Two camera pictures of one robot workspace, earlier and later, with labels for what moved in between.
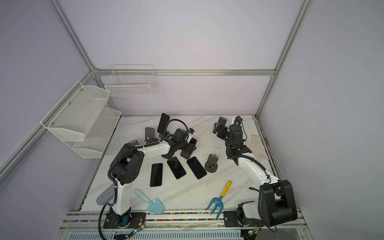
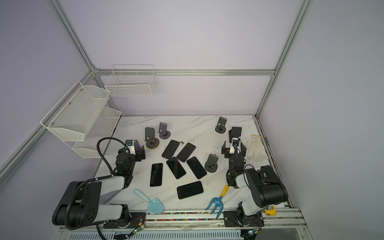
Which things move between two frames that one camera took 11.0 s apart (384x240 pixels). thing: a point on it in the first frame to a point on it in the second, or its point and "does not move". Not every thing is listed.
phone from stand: x=196 y=167 does not move
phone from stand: x=176 y=167 does not move
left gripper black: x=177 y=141 to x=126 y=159
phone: x=165 y=119 to x=190 y=189
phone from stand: x=156 y=175 does not move
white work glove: x=256 y=145 does not move
